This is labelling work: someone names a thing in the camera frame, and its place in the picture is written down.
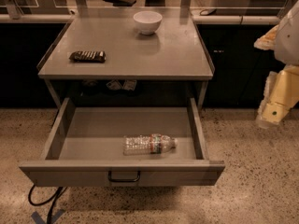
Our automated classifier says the clear plastic water bottle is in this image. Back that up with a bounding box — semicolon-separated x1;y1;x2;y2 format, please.
123;133;178;156

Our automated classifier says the grey top drawer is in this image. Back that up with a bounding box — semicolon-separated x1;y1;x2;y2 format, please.
19;98;225;187

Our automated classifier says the round dark knob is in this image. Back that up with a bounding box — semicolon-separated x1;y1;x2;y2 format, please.
81;80;98;88

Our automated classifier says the white ceramic bowl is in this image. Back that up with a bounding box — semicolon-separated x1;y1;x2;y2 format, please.
133;11;163;35

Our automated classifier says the black office chair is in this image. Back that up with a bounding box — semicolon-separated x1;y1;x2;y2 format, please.
103;0;136;7

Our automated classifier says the white tag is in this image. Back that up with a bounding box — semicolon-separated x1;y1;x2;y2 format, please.
106;80;122;91
122;80;137;91

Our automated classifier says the black floor cable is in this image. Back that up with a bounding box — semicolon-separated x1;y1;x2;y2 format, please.
27;184;68;224

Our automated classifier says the dark striped snack bar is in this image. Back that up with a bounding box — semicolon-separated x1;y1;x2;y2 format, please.
69;50;106;63

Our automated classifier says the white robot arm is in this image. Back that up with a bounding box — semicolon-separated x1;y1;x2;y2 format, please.
254;1;299;129

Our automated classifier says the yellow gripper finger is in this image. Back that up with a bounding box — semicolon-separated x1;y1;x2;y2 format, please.
256;65;299;129
254;25;278;50

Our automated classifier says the black drawer handle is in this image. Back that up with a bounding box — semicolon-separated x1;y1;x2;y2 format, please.
107;171;140;183

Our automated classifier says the white tag left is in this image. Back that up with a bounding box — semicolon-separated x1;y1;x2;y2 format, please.
106;80;122;91

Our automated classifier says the glass partition railing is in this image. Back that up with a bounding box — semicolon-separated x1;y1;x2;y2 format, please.
1;0;298;24

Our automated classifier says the white tag right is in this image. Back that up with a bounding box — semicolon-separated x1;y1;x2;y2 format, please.
122;80;137;91

